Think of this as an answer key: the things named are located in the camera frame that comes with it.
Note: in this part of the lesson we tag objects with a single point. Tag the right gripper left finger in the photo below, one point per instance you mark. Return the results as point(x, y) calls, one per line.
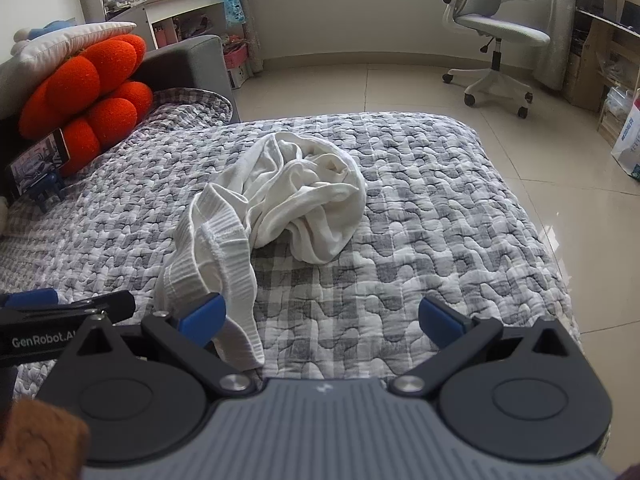
point(181, 339)

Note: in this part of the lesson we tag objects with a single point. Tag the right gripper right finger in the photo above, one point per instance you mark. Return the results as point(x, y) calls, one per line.
point(460, 341)

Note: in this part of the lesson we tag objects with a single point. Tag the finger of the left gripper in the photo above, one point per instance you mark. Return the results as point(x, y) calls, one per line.
point(27, 300)

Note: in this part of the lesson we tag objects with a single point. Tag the white garment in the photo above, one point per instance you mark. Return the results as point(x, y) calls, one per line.
point(303, 186)

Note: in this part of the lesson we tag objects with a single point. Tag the blue phone stand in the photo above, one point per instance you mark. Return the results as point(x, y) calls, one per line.
point(49, 185)

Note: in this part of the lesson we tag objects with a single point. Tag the brown sleeve cuff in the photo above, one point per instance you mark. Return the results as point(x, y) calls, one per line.
point(41, 441)

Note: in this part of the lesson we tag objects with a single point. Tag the grey checked quilt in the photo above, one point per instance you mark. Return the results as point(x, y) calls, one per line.
point(439, 222)

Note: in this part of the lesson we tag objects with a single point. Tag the smartphone on stand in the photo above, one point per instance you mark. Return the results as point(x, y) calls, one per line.
point(48, 155)

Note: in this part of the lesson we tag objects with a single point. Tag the orange flower cushion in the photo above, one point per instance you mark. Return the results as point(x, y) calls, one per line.
point(91, 99)

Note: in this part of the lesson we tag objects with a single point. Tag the white pillow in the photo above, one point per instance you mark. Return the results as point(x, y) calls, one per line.
point(36, 60)

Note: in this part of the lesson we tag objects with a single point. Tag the white paper shopping bag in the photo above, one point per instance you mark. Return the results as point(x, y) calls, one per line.
point(626, 150)

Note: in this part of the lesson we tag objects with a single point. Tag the blue plush toy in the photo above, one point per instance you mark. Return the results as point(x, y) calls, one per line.
point(51, 27)

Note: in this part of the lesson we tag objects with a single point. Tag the pink storage basket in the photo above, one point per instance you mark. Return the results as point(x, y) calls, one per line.
point(235, 56)

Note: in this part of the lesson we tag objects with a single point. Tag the grey curtain right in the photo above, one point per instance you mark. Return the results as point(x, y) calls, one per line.
point(552, 60)

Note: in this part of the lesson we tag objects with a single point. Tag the wooden desk shelf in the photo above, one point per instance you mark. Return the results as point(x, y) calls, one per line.
point(602, 74)

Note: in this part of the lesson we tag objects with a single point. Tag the white desk shelf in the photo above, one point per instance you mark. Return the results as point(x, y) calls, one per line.
point(175, 15)

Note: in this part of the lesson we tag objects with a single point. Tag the grey office chair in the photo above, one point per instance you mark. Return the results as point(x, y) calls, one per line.
point(479, 16)

